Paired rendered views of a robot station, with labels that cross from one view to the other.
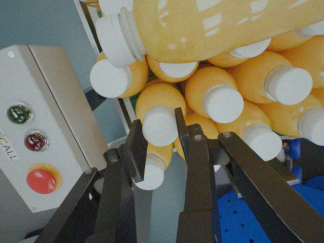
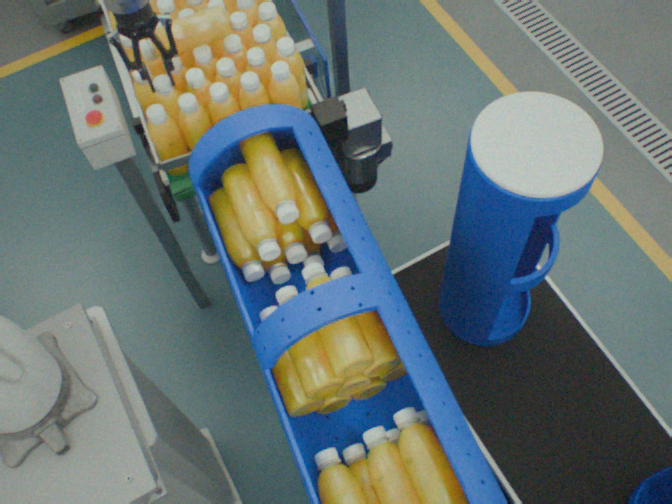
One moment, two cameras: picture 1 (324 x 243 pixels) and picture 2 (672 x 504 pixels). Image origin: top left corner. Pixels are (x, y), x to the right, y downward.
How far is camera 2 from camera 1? 1.54 m
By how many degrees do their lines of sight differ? 49
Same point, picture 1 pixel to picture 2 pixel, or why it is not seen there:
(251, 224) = not seen: hidden behind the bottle
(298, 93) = (227, 65)
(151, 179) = (156, 111)
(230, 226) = not seen: hidden behind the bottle
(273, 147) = (221, 88)
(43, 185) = (94, 116)
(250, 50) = (201, 54)
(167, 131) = (164, 81)
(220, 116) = (192, 78)
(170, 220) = not seen: outside the picture
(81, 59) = (104, 302)
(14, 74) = (97, 74)
